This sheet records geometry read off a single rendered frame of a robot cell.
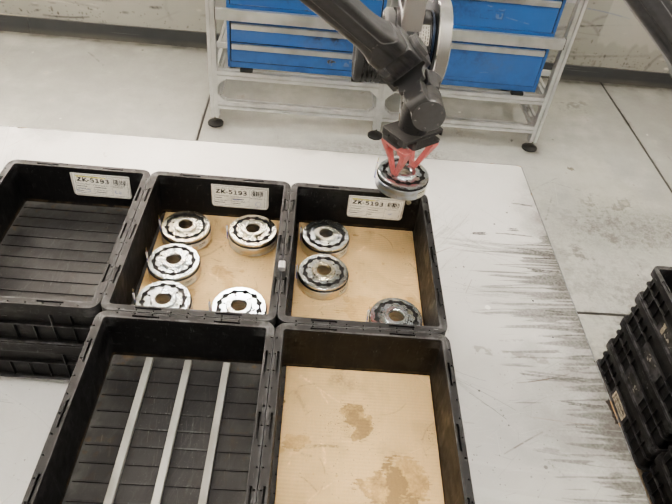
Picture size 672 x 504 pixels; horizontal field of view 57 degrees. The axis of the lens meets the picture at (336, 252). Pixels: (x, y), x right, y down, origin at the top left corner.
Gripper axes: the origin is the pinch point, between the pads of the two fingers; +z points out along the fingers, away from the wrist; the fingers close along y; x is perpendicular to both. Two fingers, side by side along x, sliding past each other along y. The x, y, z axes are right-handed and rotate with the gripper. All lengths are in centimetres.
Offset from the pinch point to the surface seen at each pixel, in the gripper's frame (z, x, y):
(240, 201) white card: 18.3, 26.0, -20.9
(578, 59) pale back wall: 86, 115, 282
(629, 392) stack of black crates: 76, -47, 70
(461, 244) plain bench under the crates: 34.2, -0.1, 29.8
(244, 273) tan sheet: 23.0, 10.4, -29.5
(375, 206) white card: 15.8, 7.3, 2.3
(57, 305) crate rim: 14, 13, -65
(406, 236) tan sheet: 21.9, 0.6, 7.3
